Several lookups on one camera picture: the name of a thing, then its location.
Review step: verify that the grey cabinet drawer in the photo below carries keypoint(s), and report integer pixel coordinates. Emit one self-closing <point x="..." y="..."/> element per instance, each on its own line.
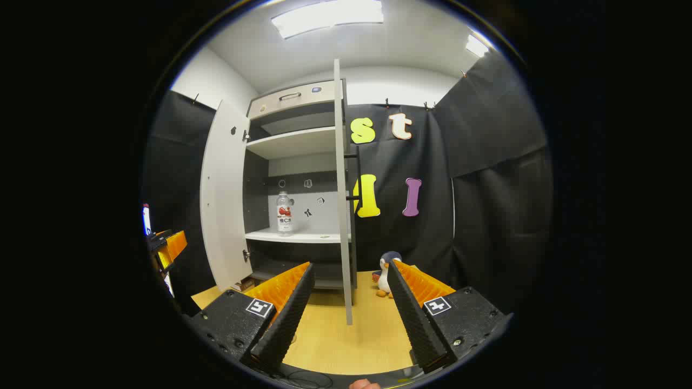
<point x="305" y="100"/>

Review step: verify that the grey cabinet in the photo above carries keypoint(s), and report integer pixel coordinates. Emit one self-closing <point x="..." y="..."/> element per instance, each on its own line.
<point x="292" y="143"/>

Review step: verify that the penguin plush toy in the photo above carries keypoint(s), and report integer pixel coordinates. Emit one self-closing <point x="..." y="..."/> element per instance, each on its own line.
<point x="385" y="278"/>

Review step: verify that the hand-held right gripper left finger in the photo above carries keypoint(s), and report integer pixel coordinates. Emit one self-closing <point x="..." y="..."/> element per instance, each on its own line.
<point x="286" y="324"/>

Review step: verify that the small ceiling light panel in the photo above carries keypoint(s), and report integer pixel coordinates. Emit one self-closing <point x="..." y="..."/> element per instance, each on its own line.
<point x="476" y="46"/>

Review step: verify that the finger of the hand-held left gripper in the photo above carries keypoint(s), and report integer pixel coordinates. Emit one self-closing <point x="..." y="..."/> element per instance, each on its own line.
<point x="174" y="247"/>

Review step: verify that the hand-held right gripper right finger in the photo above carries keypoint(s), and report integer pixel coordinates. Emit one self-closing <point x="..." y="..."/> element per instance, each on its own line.
<point x="413" y="319"/>

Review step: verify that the black backdrop cloth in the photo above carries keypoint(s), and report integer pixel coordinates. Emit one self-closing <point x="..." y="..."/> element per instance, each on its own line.
<point x="486" y="216"/>

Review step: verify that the bright monitor screen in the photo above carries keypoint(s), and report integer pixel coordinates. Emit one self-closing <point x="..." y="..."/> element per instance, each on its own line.
<point x="146" y="219"/>

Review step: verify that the large ceiling light panel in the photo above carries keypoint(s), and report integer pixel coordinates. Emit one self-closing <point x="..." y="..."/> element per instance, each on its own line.
<point x="324" y="19"/>

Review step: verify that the clear plastic bottle red label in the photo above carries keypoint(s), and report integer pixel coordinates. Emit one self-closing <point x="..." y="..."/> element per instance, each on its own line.
<point x="285" y="216"/>

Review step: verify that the grey cabinet door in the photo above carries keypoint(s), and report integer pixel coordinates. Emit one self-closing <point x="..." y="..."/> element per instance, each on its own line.
<point x="341" y="189"/>
<point x="224" y="200"/>

